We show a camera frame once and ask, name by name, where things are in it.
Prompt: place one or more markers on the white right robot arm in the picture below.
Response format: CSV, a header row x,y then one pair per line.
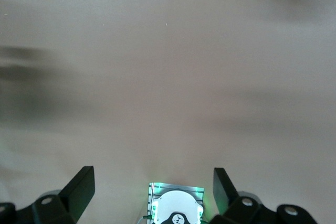
x,y
176,203

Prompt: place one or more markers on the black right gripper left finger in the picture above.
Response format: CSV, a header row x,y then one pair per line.
x,y
78,187

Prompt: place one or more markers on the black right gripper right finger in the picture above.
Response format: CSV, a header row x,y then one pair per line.
x,y
223,190

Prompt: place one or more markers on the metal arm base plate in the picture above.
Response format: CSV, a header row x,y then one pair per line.
x,y
189,189

